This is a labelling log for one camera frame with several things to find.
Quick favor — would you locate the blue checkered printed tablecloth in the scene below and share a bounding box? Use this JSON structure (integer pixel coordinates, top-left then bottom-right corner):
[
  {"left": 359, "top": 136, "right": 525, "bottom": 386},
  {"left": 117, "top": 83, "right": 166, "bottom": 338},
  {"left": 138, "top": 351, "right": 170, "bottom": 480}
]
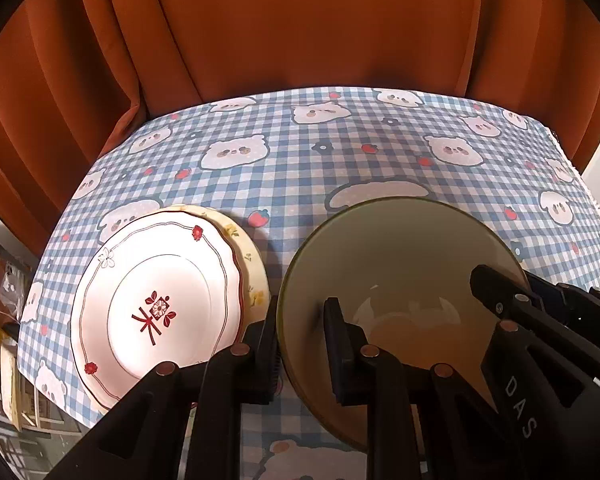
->
[{"left": 17, "top": 86, "right": 600, "bottom": 480}]

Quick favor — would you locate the orange-brown curtain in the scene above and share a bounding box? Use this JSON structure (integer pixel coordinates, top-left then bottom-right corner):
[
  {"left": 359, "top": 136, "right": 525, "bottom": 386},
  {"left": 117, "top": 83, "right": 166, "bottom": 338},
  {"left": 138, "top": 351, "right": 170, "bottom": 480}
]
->
[{"left": 0, "top": 0, "right": 600, "bottom": 261}]

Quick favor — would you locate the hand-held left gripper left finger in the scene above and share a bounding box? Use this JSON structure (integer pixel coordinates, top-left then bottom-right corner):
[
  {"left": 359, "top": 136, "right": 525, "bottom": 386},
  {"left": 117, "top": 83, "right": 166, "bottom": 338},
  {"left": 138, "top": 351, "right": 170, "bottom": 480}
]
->
[{"left": 45, "top": 305, "right": 281, "bottom": 480}]

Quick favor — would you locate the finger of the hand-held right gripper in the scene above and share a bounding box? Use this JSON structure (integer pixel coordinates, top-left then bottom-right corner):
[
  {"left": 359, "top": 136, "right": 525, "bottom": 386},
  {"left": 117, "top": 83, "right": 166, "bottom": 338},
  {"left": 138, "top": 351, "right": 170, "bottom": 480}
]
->
[
  {"left": 470, "top": 265, "right": 600, "bottom": 386},
  {"left": 525, "top": 272, "right": 600, "bottom": 336}
]

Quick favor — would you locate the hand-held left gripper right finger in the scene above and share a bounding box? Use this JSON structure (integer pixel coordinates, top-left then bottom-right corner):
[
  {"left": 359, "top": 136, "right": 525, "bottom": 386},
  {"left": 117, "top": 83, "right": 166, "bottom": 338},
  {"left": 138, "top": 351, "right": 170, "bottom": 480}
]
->
[{"left": 324, "top": 297, "right": 516, "bottom": 480}]

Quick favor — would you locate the white floral bowl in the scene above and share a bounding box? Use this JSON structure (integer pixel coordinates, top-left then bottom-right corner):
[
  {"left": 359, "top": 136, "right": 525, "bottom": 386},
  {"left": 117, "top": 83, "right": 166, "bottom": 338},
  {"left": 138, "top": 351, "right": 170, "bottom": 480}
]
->
[{"left": 276, "top": 197, "right": 528, "bottom": 453}]

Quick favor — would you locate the white plate with red pattern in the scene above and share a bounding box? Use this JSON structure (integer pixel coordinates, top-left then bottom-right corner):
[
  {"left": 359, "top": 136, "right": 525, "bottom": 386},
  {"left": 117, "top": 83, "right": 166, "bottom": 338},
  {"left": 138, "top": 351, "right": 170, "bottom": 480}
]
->
[{"left": 70, "top": 209, "right": 245, "bottom": 410}]

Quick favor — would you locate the clear plastic bag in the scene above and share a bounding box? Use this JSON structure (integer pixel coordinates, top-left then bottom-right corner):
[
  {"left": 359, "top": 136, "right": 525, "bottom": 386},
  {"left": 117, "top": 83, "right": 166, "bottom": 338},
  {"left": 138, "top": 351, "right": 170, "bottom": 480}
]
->
[{"left": 0, "top": 257, "right": 33, "bottom": 321}]

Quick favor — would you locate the scalloped yellow floral plate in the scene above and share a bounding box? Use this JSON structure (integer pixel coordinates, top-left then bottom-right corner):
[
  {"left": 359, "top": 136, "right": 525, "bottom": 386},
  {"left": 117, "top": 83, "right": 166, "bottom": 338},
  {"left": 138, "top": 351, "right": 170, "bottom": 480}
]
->
[{"left": 165, "top": 204, "right": 251, "bottom": 321}]

